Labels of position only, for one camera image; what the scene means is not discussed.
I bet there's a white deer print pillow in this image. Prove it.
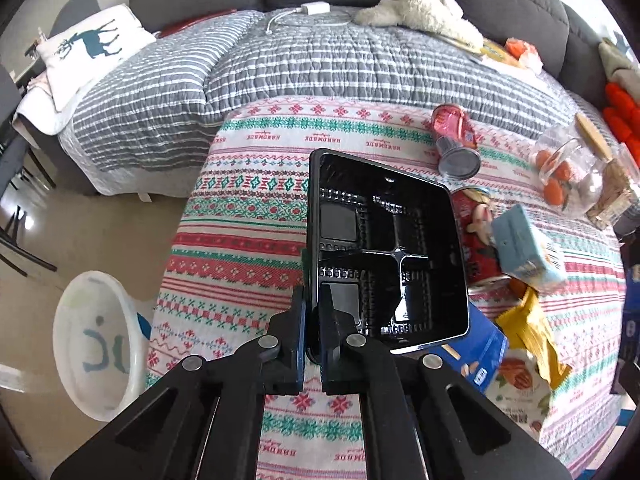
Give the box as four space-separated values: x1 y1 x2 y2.
35 4 157 111

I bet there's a red snack canister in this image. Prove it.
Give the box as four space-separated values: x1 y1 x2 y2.
450 186 511 288

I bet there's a white charger with cable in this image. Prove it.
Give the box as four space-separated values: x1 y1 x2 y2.
265 1 353 36

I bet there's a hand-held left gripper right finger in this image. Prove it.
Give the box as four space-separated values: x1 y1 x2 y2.
319 286 572 480

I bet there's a black plastic food tray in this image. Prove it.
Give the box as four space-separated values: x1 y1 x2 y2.
301 148 471 356

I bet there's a yellow snack wrapper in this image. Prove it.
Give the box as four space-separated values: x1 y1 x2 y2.
495 287 573 391

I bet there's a white plush toy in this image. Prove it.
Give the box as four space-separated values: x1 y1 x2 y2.
354 0 485 53

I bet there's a wooden jar lid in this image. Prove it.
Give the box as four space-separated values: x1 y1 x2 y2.
575 112 613 161

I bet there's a blue snack box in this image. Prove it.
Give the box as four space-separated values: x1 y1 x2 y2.
435 305 508 396

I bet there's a beige cloth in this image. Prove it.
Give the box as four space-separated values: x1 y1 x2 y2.
598 37 640 92

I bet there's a grey striped quilt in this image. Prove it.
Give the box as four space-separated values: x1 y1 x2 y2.
57 7 581 198

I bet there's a clear plastic nut jar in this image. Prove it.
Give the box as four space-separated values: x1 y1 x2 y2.
587 157 636 231

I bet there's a clear glass jar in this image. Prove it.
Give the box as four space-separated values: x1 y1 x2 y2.
529 125 613 218

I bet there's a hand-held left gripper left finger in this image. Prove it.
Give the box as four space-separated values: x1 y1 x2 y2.
50 286 308 480

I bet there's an orange and white packet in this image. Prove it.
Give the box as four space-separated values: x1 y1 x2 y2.
504 37 543 73

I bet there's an orange knitted cloth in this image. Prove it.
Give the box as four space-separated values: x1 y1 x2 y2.
602 80 640 143

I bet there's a nut print snack packet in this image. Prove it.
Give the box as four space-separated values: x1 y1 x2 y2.
482 350 553 436

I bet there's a patterned knitted blanket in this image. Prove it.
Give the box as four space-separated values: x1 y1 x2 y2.
145 95 628 480

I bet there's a yellow flat packet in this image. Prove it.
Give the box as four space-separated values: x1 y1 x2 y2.
475 40 516 63

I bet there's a dark chair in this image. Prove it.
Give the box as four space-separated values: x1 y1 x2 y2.
0 67 58 276

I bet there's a light blue carton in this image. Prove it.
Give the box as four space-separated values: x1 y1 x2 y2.
491 203 568 293

